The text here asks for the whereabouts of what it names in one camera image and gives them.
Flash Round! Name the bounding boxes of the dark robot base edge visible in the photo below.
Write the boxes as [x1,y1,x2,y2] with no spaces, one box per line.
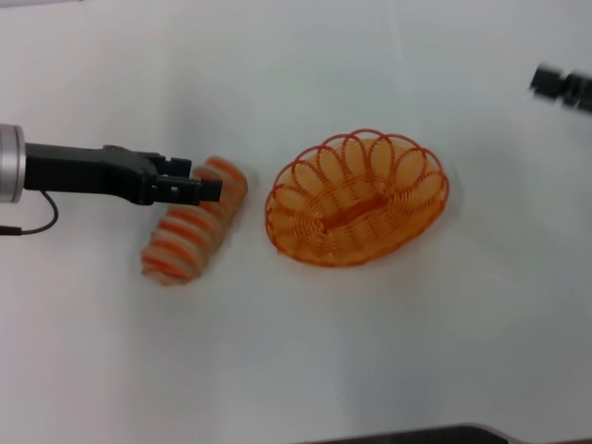
[295,423,524,444]

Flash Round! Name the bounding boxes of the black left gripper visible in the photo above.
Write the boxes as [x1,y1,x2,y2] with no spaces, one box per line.
[25,142,224,207]

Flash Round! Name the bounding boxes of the thin dark cable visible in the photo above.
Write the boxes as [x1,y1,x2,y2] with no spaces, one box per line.
[0,190,59,237]

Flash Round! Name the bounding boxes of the orange wire basket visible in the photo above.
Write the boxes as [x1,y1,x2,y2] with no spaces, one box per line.
[264,129,451,269]

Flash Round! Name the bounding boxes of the orange striped bread roll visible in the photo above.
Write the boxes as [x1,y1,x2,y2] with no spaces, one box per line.
[140,155,250,288]

